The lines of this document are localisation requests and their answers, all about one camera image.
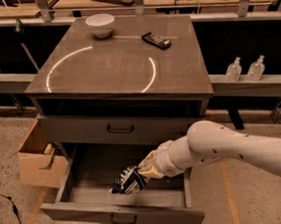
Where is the sanitizer bottle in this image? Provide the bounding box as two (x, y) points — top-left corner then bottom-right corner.
(225, 57), (242, 82)
(247, 55), (265, 81)

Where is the grey drawer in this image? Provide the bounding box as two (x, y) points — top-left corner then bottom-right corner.
(38, 115), (198, 145)
(41, 144), (205, 224)

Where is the cardboard box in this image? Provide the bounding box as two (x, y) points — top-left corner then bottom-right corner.
(17, 119), (68, 188)

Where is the black snack bar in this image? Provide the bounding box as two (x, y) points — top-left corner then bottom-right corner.
(141, 33), (171, 50)

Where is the grey metal shelf rail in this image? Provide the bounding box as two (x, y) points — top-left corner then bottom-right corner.
(0, 73), (281, 97)

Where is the green handled tool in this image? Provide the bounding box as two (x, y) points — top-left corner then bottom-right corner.
(14, 18), (39, 71)

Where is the grey drawer cabinet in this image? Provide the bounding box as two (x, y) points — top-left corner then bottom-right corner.
(19, 9), (220, 197)

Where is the grey top drawer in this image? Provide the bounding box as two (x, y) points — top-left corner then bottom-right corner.
(38, 115), (198, 145)

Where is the left sanitizer bottle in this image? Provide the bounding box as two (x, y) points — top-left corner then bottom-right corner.
(225, 57), (242, 82)

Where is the blue chip bag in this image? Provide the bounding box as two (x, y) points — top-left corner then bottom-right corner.
(110, 166), (149, 195)

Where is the white bowl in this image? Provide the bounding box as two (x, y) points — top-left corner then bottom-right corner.
(85, 13), (115, 37)

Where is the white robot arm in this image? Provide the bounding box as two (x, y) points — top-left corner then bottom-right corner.
(139, 120), (281, 179)

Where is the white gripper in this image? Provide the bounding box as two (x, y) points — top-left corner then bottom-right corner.
(138, 140), (183, 180)

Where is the right sanitizer bottle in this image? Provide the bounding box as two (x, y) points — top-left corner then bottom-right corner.
(247, 55), (265, 81)

